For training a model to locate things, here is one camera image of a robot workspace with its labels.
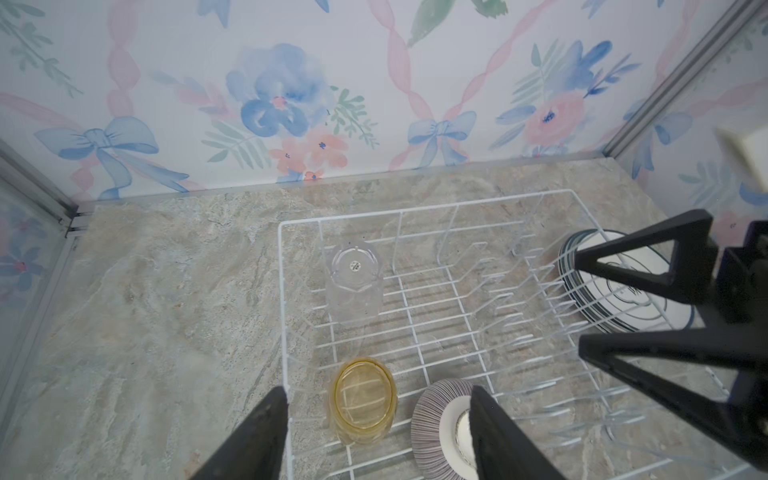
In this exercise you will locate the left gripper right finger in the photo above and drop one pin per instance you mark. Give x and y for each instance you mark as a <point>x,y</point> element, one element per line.
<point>502,450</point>

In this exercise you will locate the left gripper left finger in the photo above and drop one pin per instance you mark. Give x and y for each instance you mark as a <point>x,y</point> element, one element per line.
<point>254,450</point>

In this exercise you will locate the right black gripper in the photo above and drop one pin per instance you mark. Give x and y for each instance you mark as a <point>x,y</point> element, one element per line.
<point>714,378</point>

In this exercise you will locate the yellow glass cup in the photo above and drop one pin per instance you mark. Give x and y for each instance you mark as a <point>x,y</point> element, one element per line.
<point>362,401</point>

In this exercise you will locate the white wire dish rack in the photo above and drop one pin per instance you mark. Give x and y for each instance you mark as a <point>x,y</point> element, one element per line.
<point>471,291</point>

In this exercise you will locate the clear glass cup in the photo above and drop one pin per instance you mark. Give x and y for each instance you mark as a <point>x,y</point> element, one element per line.
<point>353,282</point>

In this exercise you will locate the right aluminium corner post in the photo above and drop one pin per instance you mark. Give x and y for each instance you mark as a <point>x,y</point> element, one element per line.
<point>736,17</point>

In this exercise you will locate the aluminium corner post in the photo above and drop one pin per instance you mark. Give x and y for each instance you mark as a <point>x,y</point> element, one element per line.
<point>736,17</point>
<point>26,181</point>

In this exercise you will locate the left aluminium corner post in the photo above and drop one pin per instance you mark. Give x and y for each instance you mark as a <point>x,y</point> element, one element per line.
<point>26,181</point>

